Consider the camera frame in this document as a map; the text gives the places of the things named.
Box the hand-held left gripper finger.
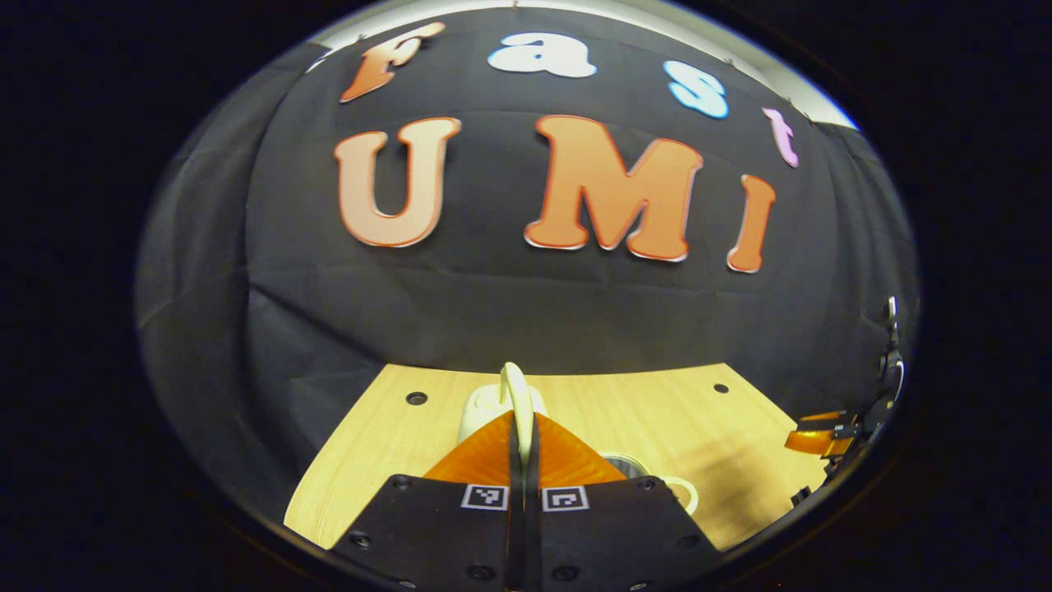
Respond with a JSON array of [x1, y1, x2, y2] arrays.
[[524, 411, 726, 592], [331, 409, 525, 592]]

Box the cream yellow suitcase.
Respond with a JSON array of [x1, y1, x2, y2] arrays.
[[456, 362, 700, 517]]

